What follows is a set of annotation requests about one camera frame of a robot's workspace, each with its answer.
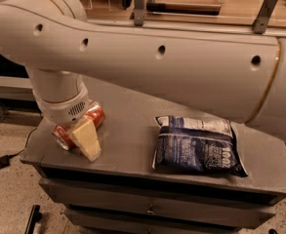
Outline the black power cable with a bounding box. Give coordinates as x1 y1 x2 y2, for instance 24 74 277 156
8 127 38 158

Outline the grey drawer cabinet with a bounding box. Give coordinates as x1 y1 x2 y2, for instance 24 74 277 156
21 78 286 234

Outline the blue chip bag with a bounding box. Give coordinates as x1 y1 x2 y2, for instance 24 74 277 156
152 115 248 177

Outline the grey metal bracket middle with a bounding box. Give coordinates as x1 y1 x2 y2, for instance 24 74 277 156
134 0 144 26

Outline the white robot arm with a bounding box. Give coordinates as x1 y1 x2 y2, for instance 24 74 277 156
0 0 286 142

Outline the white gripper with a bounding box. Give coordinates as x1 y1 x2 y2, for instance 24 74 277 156
32 81 102 163

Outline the grey low bench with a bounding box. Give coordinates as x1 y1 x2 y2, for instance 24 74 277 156
0 76 35 101

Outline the grey metal bracket right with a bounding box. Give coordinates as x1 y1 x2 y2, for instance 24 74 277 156
252 0 278 34

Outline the red coke can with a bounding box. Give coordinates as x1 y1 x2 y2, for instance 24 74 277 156
52 100 105 151

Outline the black floor object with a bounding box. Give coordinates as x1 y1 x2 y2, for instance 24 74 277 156
24 205 42 234

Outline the grey metal bracket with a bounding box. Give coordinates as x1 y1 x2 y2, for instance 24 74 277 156
134 0 144 26
252 0 278 34

